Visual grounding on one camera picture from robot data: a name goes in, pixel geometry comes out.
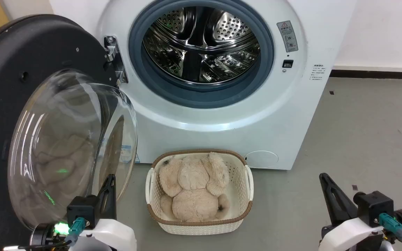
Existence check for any round drain filter cover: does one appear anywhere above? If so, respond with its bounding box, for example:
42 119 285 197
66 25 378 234
245 150 279 169

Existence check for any small text label sticker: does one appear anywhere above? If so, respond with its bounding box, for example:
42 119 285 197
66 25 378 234
310 64 325 82

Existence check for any grey warning sticker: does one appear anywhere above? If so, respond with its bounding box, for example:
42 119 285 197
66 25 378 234
277 20 299 53

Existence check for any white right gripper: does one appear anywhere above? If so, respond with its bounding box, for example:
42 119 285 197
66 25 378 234
318 173 394 251

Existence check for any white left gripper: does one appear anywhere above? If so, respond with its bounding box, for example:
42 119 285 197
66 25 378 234
69 174 137 251

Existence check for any black washer door with glass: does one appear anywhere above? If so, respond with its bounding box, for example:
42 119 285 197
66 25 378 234
0 14 139 251

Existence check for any blue energy label sticker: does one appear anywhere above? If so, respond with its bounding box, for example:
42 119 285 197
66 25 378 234
119 145 141 164

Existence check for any white front-load washing machine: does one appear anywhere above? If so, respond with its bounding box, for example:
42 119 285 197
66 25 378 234
49 0 358 170

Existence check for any teal-plug right gripper cable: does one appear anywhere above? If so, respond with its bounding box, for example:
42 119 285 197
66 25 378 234
378 213 402 251

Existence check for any white woven laundry basket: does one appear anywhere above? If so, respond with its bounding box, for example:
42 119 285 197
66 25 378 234
145 149 254 236

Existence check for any metal door hinge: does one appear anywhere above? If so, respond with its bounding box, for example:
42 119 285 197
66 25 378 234
104 36 129 84

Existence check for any stainless steel washer drum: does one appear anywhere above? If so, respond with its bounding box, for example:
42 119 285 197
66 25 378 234
142 6 261 85

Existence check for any beige plush toy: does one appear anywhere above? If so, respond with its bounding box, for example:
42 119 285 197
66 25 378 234
158 152 231 223

